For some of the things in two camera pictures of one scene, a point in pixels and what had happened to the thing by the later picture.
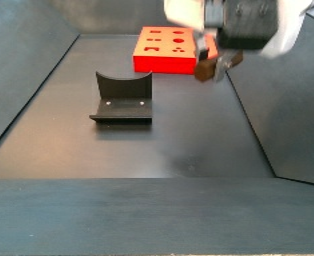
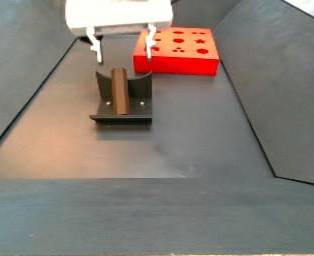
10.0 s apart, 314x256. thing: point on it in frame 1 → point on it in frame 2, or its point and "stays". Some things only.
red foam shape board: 165,50 stays
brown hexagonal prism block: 204,69 → 120,90
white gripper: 247,24 → 85,13
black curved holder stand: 125,101 stays
